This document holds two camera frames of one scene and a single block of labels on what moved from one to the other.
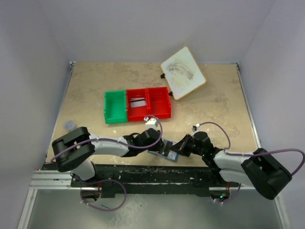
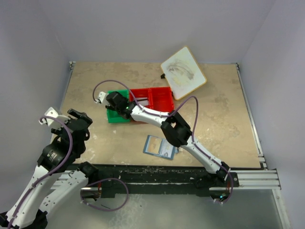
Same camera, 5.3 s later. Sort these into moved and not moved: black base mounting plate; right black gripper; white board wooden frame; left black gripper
Moved: left black gripper; right black gripper
Not moved: white board wooden frame; black base mounting plate
